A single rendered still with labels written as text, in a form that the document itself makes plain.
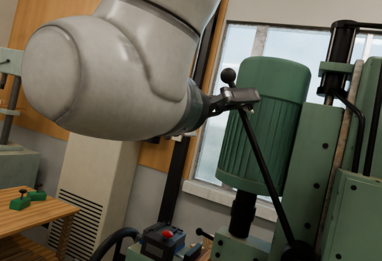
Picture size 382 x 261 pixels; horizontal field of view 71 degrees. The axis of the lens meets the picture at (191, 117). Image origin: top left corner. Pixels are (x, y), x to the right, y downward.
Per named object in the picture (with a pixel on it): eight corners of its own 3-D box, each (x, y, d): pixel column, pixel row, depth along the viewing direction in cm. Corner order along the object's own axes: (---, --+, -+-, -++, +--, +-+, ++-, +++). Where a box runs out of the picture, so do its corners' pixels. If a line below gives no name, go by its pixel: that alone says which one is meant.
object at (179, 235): (156, 233, 82) (160, 216, 82) (187, 248, 77) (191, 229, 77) (129, 248, 70) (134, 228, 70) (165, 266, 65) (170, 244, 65)
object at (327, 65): (312, 96, 67) (327, 30, 67) (349, 102, 63) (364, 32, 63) (313, 90, 59) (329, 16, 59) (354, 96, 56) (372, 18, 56)
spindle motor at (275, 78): (225, 173, 79) (248, 70, 79) (287, 191, 71) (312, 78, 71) (204, 180, 63) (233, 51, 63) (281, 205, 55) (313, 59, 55)
